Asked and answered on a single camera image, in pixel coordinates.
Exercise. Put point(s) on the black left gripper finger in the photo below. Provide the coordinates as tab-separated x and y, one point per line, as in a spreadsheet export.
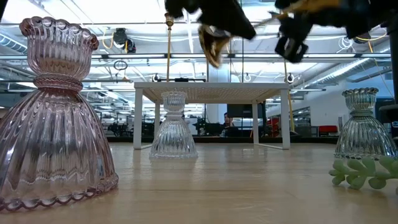
227	18
182	7

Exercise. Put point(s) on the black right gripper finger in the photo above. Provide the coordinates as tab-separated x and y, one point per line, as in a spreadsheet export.
292	37
284	3

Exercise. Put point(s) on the short gold candlestick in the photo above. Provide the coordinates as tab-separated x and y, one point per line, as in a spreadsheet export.
214	53

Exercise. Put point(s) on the tall gold candlestick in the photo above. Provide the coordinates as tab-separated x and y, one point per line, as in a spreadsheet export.
169	56

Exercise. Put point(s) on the green ribbed glass candle holder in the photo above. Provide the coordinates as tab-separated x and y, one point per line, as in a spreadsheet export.
362	137

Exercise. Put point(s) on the clear ribbed glass candle holder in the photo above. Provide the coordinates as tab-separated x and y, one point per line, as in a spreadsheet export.
173	137

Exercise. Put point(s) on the pink ribbed glass candle holder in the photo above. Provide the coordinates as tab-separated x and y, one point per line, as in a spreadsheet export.
53	140

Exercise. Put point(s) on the white metal shelf riser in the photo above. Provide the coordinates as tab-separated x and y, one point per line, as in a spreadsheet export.
211	85

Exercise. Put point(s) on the black bar device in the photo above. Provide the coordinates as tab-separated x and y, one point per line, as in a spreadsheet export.
182	80

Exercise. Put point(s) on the black monitor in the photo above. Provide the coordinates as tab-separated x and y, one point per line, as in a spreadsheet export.
242	111

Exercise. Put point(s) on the dark cabinet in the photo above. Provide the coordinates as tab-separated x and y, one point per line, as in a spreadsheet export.
385	102

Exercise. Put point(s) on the red cabinet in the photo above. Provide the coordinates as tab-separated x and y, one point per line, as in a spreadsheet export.
328	129

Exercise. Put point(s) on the person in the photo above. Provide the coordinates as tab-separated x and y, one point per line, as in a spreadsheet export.
227	119

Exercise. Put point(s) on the green artificial succulent sprig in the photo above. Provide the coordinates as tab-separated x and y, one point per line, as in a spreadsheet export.
357	177

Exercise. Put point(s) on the black vertical post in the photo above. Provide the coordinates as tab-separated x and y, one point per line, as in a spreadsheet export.
395	71

